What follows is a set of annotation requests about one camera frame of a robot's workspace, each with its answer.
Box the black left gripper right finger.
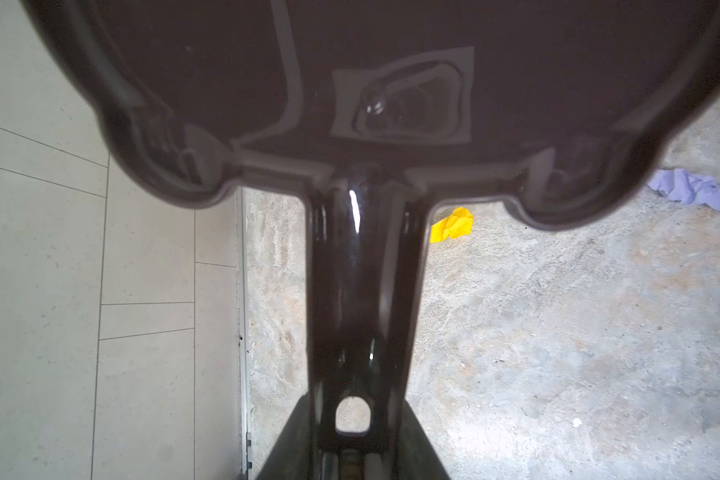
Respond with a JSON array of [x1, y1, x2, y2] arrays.
[[396, 401, 450, 480]]

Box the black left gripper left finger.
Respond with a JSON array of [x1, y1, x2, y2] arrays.
[[256, 395, 312, 480]]

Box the brown dustpan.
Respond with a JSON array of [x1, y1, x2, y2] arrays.
[[24, 1, 720, 479]]

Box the yellow paper scrap left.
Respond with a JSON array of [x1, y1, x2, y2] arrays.
[[429, 207, 475, 244]]

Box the white purple paper scrap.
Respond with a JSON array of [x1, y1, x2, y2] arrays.
[[646, 169, 720, 212]]

